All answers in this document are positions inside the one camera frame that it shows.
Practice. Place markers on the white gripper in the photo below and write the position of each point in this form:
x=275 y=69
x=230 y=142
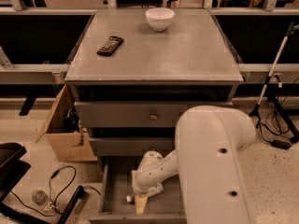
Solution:
x=144 y=188

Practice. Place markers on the clear plastic water bottle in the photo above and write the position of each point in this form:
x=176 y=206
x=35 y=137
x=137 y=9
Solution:
x=153 y=191

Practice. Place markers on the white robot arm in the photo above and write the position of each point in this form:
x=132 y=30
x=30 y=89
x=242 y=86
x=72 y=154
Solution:
x=207 y=139

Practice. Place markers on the bottom grey open drawer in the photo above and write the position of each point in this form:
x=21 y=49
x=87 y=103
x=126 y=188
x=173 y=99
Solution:
x=165 y=208

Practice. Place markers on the middle grey drawer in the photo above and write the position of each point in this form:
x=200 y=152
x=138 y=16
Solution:
x=130 y=146

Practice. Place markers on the top grey drawer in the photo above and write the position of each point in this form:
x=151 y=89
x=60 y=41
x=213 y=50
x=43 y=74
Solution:
x=134 y=114

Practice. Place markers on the grey drawer cabinet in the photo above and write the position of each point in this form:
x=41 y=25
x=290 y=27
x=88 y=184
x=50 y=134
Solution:
x=188 y=62

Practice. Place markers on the brown cardboard box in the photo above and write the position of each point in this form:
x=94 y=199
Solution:
x=68 y=145

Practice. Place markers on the clear plastic cup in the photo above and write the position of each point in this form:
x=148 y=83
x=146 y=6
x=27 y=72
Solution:
x=39 y=197

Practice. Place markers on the black white reacher tool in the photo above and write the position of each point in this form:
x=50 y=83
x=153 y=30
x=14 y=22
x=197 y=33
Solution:
x=255 y=112

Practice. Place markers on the black remote control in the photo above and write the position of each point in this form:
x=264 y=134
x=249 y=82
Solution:
x=110 y=46

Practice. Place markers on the black power adapter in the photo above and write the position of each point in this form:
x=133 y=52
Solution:
x=281 y=144

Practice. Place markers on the white ceramic bowl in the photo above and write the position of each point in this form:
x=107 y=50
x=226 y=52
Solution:
x=160 y=18

